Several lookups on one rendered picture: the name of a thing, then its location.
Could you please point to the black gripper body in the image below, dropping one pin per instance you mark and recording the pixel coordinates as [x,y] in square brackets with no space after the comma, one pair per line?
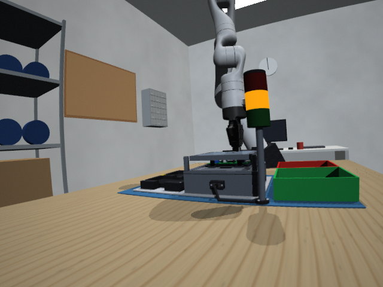
[235,114]

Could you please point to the green bin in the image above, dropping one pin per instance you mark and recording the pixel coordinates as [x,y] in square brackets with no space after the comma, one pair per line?
[315,184]

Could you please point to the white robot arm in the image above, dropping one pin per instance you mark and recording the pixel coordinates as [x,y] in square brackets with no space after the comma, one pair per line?
[227,83]

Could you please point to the red bin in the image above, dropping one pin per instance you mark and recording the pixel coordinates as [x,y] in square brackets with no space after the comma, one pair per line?
[297,164]

